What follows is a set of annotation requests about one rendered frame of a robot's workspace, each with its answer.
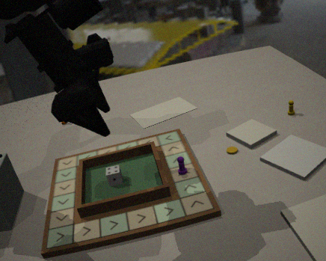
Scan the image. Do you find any yellow round disc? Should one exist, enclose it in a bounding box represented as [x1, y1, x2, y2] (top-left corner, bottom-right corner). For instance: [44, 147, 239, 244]
[227, 147, 238, 154]

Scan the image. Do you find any yellow game pawn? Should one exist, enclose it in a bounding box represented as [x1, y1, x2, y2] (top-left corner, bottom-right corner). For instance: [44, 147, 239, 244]
[288, 100, 295, 115]

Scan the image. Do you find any grey die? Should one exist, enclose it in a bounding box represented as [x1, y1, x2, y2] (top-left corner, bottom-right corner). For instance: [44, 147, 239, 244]
[105, 165, 123, 186]

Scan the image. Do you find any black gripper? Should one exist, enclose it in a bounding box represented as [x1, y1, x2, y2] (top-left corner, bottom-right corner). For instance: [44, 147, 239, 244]
[35, 37, 111, 137]

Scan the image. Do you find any purple pawn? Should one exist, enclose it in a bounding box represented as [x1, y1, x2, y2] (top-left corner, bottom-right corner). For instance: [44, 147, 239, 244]
[177, 156, 188, 175]

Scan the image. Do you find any beige flat square tile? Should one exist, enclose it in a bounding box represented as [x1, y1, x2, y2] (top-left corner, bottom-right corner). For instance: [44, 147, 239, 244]
[226, 119, 277, 149]

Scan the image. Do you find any brown square board track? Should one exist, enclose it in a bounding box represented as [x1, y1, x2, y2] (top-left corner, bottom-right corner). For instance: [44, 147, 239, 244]
[41, 129, 221, 259]

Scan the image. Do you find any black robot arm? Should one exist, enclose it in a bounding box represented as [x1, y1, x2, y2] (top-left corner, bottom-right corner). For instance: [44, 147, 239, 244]
[0, 0, 114, 79]

